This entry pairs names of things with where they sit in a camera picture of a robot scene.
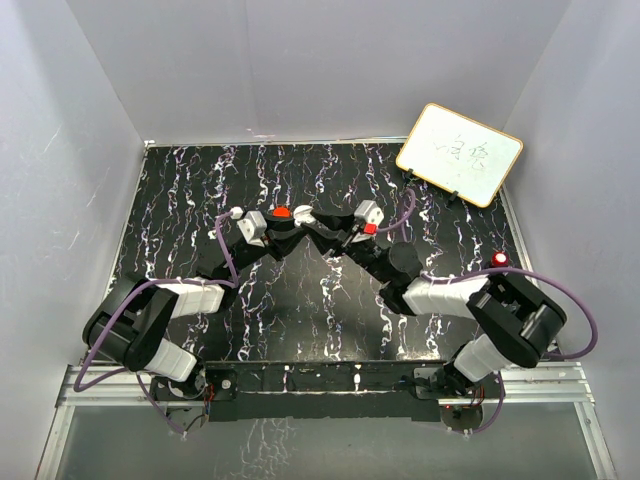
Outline aluminium frame rail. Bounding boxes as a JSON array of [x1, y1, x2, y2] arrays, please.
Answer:
[[37, 362, 617, 479]]

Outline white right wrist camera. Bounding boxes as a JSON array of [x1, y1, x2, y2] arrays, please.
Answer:
[[353, 200, 384, 243]]

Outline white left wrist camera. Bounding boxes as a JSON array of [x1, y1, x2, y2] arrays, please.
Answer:
[[231, 207, 267, 247]]

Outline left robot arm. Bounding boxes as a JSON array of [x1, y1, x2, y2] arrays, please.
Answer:
[[74, 208, 306, 399]]

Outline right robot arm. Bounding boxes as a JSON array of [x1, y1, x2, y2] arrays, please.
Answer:
[[294, 208, 567, 397]]

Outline yellow framed whiteboard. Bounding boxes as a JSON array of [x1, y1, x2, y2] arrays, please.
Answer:
[[396, 103, 524, 208]]

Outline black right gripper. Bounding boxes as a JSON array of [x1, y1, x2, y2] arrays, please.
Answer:
[[303, 209, 392, 285]]

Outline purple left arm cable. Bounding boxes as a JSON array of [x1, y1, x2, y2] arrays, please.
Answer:
[[73, 209, 246, 441]]

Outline orange charging case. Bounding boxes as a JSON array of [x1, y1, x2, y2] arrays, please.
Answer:
[[272, 206, 292, 218]]

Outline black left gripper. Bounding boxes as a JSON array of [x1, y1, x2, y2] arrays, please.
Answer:
[[225, 213, 308, 279]]

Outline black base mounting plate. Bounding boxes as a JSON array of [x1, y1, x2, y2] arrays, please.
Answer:
[[151, 361, 503, 424]]

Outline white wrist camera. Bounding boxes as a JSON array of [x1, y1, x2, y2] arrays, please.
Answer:
[[231, 207, 267, 247], [353, 200, 384, 243]]

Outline white round charging case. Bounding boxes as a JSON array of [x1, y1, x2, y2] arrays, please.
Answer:
[[293, 205, 316, 226]]

